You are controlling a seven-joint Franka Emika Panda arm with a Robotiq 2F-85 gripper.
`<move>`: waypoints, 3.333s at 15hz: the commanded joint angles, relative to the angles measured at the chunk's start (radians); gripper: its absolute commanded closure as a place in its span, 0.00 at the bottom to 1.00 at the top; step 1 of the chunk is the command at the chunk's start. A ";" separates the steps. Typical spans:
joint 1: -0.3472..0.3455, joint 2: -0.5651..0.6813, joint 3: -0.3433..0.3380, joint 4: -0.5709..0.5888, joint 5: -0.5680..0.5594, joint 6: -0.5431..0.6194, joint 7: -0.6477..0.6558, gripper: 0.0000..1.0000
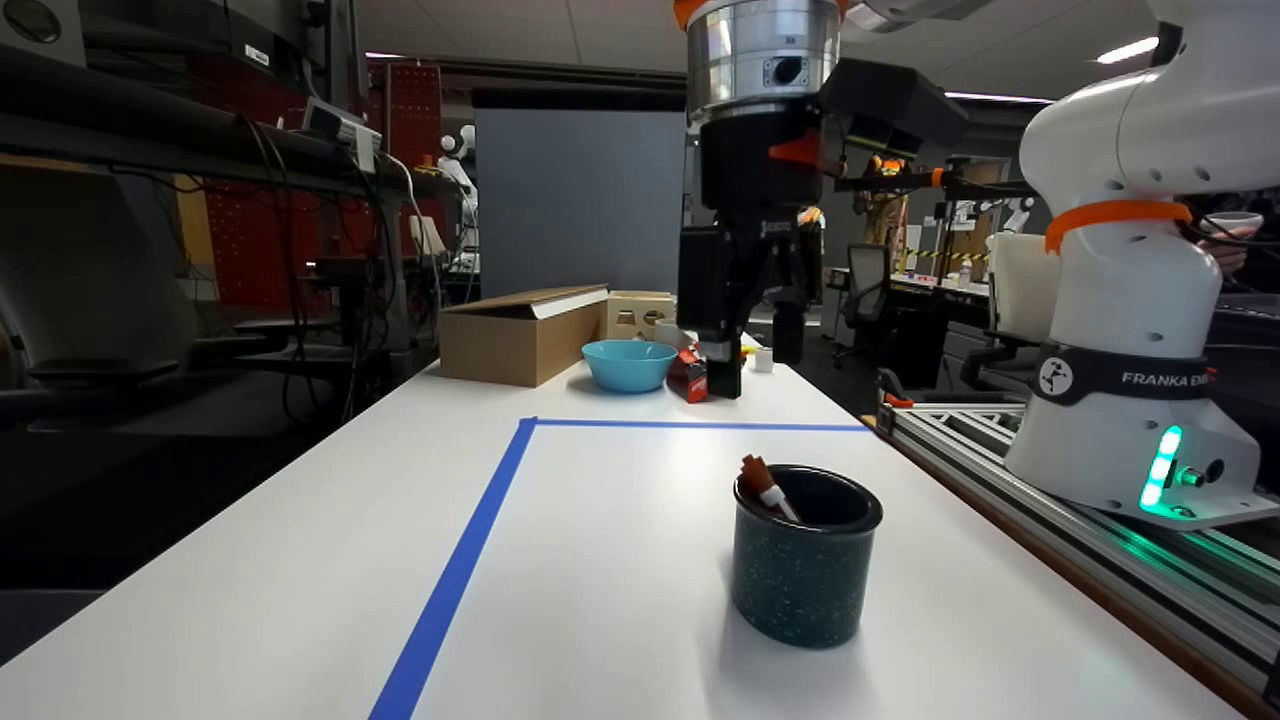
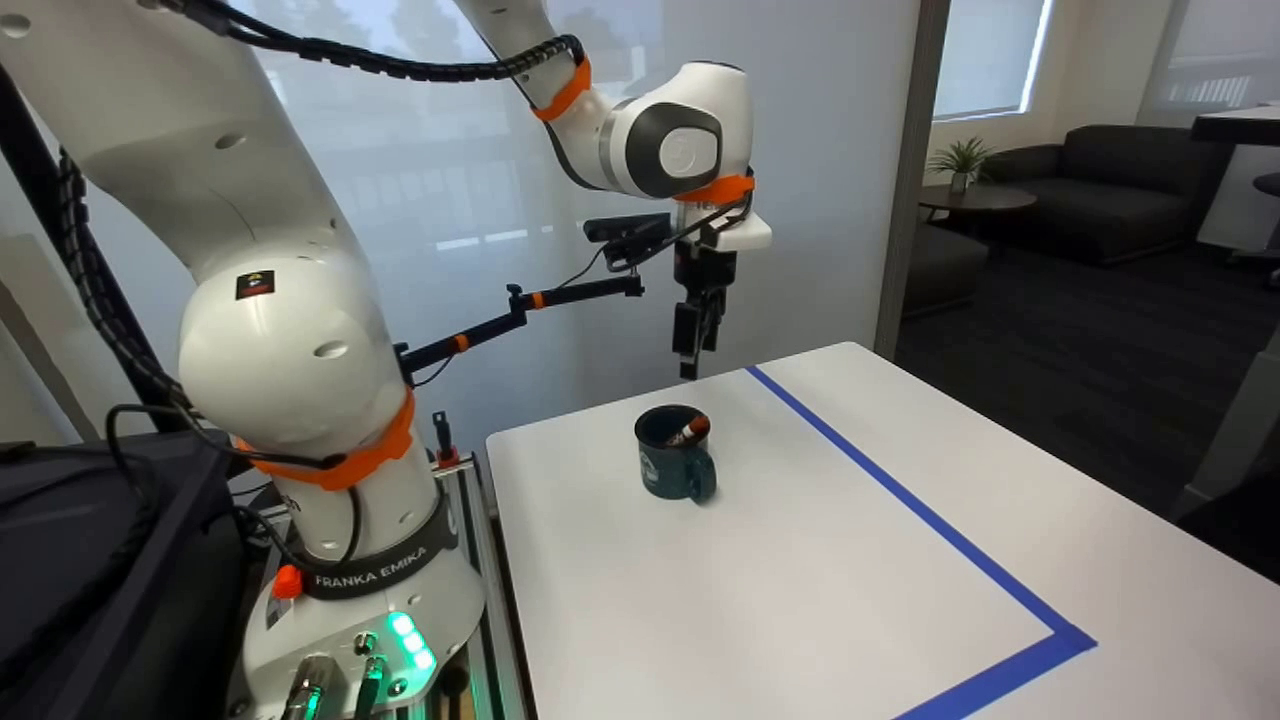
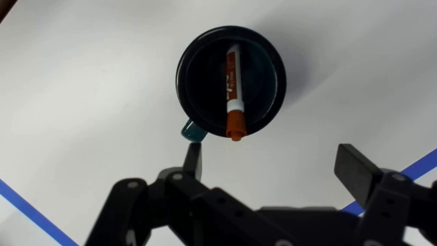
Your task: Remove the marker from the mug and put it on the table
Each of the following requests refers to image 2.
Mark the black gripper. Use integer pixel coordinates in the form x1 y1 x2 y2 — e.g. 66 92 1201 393
666 243 740 385

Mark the dark teal enamel mug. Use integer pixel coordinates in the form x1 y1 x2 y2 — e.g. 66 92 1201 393
630 404 721 506

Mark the black stand with orange bands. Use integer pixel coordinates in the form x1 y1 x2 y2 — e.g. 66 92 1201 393
393 273 649 385

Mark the blue tape line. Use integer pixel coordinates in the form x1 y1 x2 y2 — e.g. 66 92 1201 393
740 361 1100 720

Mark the round dark coffee table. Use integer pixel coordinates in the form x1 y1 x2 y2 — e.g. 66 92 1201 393
917 178 1039 222

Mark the small potted plant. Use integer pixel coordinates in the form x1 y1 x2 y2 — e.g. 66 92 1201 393
935 134 992 207

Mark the dark grey sofa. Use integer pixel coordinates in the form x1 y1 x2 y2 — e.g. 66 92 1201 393
980 121 1237 273

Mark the black equipment case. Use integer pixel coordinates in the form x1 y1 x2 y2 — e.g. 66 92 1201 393
0 430 256 720

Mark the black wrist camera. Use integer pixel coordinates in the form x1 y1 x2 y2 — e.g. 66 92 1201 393
581 213 677 273

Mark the aluminium rail frame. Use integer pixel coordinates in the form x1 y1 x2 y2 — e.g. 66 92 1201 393
431 411 537 720

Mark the black corrugated cable conduit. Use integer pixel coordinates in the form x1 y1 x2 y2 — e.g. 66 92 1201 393
156 0 591 89

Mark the black cable bundle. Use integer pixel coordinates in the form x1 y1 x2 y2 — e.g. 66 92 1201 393
0 64 205 430

